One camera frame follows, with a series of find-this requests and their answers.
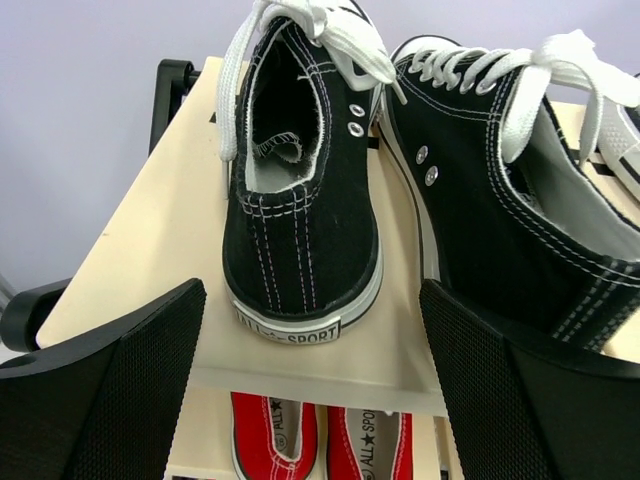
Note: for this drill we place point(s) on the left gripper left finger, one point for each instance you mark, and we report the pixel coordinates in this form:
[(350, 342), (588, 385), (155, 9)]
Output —
[(103, 404)]

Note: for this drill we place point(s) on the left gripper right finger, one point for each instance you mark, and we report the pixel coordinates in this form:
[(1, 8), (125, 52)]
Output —
[(523, 405)]

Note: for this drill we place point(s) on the green sneaker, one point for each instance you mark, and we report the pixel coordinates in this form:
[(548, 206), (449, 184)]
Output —
[(619, 144)]

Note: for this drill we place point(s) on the sideways black sneaker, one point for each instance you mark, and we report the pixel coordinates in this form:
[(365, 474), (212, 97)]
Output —
[(297, 93)]

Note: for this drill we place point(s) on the beige black shoe shelf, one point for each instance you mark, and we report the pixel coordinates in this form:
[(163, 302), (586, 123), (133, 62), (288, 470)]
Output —
[(169, 227)]

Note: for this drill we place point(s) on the right red sneaker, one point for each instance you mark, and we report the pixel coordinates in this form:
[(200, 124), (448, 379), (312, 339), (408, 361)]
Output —
[(367, 444)]

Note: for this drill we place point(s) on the red sneaker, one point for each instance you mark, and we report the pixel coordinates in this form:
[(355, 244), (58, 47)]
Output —
[(273, 438), (367, 444)]

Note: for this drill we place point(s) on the left red sneaker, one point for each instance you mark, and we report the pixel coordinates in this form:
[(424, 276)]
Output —
[(273, 438)]

